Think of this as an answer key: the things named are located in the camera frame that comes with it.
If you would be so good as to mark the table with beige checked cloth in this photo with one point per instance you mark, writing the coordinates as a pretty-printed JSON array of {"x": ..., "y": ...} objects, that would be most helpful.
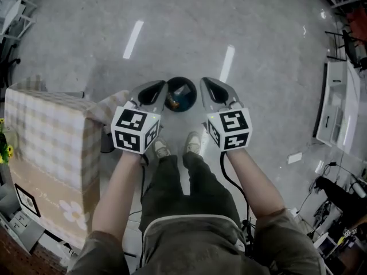
[{"x": 48, "y": 130}]

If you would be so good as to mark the person's right forearm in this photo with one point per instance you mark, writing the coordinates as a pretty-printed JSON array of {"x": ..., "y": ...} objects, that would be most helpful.
[{"x": 255, "y": 182}]

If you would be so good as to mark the black metal chair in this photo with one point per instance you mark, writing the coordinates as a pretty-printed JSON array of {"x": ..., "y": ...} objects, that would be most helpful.
[{"x": 348, "y": 43}]

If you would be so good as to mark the orange trash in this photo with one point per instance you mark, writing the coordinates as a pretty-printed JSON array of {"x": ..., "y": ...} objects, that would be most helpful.
[{"x": 173, "y": 103}]

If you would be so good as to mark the person's dark trousers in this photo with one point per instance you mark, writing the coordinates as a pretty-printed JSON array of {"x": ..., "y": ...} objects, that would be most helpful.
[{"x": 200, "y": 193}]

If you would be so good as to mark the white cabinet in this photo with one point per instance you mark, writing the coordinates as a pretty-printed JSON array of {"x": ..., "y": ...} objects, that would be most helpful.
[{"x": 338, "y": 116}]

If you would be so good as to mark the black picture frame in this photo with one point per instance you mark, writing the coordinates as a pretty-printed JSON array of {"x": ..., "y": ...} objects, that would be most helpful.
[{"x": 27, "y": 200}]

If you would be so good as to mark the white desk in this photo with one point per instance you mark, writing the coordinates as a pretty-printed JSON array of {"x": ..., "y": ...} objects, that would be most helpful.
[{"x": 13, "y": 13}]

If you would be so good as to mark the person's right shoe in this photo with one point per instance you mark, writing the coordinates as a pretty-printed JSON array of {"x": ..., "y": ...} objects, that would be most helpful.
[{"x": 192, "y": 143}]

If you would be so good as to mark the clear plastic trash wrapper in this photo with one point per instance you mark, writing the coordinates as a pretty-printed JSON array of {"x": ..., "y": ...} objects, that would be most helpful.
[{"x": 182, "y": 92}]

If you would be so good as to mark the black round bin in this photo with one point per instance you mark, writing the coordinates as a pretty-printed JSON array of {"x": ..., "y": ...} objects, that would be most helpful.
[{"x": 189, "y": 103}]

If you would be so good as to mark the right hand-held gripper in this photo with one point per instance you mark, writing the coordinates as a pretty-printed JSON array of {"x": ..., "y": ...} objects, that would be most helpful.
[{"x": 232, "y": 125}]

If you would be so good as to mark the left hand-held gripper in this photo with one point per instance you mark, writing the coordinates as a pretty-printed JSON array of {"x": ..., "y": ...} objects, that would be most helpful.
[{"x": 130, "y": 127}]

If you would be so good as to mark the person's left shoe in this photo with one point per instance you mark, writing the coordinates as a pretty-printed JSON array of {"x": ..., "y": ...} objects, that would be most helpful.
[{"x": 162, "y": 149}]

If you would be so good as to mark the yellow sunflower bunch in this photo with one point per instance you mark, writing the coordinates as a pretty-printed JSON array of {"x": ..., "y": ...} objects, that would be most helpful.
[{"x": 7, "y": 150}]

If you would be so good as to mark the person's shoe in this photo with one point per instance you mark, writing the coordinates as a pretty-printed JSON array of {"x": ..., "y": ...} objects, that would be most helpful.
[
  {"x": 162, "y": 149},
  {"x": 192, "y": 143}
]

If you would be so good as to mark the person's left forearm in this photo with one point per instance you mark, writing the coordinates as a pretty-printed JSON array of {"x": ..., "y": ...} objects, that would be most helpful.
[{"x": 114, "y": 193}]

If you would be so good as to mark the white flat device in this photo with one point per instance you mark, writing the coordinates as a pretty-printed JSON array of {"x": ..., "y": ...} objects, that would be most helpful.
[{"x": 294, "y": 157}]

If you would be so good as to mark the person's olive shirt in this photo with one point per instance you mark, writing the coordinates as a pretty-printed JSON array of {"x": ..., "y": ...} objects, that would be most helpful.
[{"x": 195, "y": 248}]

